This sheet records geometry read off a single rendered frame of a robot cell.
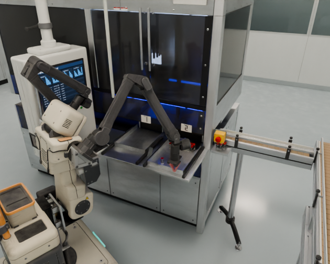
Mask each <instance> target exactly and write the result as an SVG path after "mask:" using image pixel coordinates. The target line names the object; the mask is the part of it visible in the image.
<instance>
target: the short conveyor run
mask: <svg viewBox="0 0 330 264"><path fill-rule="evenodd" d="M242 128H243V127H240V130H239V132H237V131H232V130H227V129H222V128H220V130H225V131H227V134H226V140H225V142H227V146H228V147H231V148H232V150H231V151H232V152H236V153H240V154H244V155H248V156H252V157H257V158H261V159H266V160H270V161H274V162H278V163H283V164H287V165H290V166H295V167H299V168H303V169H308V170H311V168H312V165H313V162H314V150H313V149H314V148H313V147H308V146H304V145H298V144H293V143H292V139H293V137H290V139H289V141H288V142H285V141H280V140H275V139H270V138H265V137H260V136H255V135H250V134H246V133H243V130H242Z"/></svg>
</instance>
